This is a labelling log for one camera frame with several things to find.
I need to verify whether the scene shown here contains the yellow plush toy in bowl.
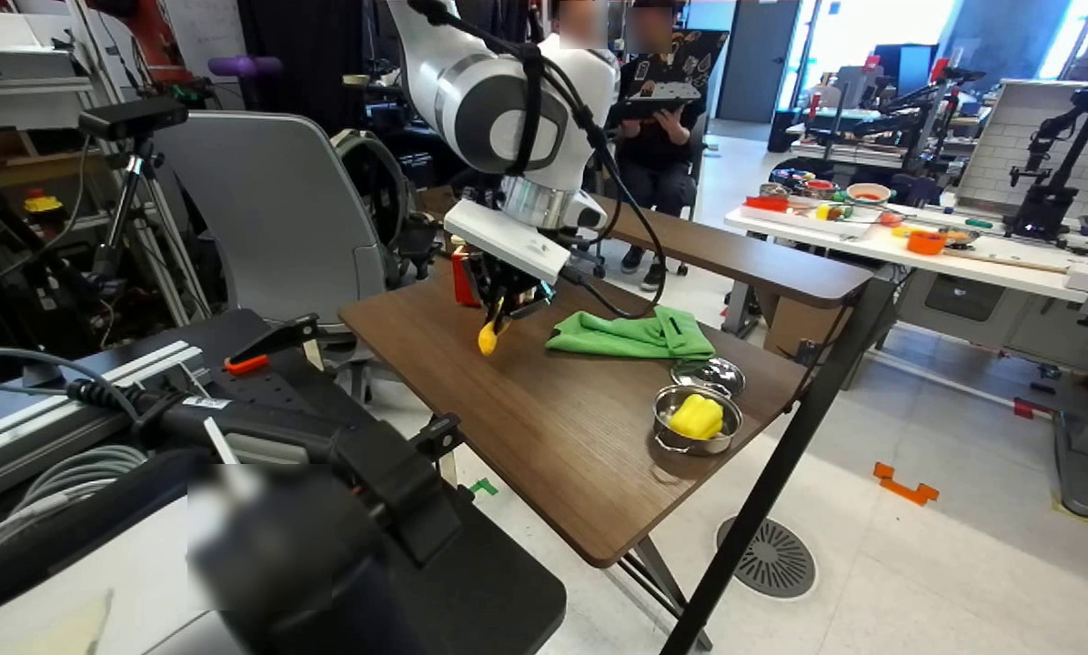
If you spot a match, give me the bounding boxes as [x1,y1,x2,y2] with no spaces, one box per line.
[666,395,724,443]

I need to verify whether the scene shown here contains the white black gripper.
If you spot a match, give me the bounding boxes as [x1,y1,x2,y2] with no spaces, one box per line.
[444,202,571,330]

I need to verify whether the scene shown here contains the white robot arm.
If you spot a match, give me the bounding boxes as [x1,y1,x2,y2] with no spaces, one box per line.
[384,0,617,330]

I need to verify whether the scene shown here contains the white cluttered workbench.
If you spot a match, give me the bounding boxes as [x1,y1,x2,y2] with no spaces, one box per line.
[727,192,1088,518]

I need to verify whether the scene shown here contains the clear glass bowl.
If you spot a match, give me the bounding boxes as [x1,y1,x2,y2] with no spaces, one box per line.
[651,358,741,460]

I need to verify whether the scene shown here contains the black camera tripod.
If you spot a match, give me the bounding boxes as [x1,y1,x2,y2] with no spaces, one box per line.
[76,95,211,324]

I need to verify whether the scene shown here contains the black table leg frame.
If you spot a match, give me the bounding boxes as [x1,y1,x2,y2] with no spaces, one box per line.
[659,276,895,655]

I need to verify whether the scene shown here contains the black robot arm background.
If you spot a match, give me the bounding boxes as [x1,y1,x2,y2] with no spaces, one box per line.
[1009,88,1088,241]

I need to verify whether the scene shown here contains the green cloth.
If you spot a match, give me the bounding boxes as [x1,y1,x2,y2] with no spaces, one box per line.
[548,309,712,360]

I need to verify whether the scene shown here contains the round floor drain cover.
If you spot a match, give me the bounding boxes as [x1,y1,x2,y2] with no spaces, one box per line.
[736,520,818,599]

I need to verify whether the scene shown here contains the grey office chair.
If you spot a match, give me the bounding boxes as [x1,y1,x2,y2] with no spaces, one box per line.
[156,109,384,324]

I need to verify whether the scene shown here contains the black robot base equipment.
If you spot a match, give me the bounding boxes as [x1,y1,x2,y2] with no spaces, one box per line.
[0,309,569,655]

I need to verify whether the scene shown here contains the seated person in black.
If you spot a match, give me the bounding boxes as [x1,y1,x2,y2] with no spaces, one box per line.
[611,0,724,215]

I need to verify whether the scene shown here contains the red wooden drawer box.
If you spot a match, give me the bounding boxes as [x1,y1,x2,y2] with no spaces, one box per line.
[448,254,481,309]

